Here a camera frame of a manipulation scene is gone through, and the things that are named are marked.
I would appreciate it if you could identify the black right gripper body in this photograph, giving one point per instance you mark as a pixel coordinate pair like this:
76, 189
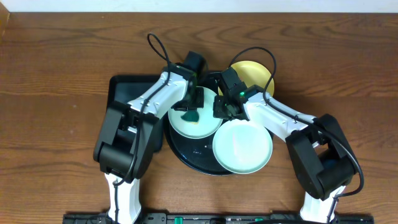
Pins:
221, 110

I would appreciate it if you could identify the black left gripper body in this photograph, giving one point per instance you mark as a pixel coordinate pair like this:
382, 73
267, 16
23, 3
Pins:
193, 101

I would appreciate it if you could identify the green yellow sponge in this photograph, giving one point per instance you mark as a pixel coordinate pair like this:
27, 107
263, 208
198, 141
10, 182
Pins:
191, 116

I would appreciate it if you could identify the mint green plate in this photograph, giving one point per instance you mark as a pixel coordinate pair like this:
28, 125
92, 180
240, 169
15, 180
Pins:
207, 124
242, 147

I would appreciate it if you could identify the yellow plate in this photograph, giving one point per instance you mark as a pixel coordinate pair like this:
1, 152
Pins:
252, 73

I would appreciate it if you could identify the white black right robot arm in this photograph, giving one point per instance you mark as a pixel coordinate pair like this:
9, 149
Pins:
323, 160

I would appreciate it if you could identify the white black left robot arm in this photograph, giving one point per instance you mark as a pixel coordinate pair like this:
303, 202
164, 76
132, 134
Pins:
132, 131

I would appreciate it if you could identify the rectangular black tray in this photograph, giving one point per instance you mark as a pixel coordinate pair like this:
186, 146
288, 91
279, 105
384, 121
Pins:
127, 87

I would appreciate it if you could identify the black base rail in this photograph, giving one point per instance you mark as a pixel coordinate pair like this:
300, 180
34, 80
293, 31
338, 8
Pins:
163, 218

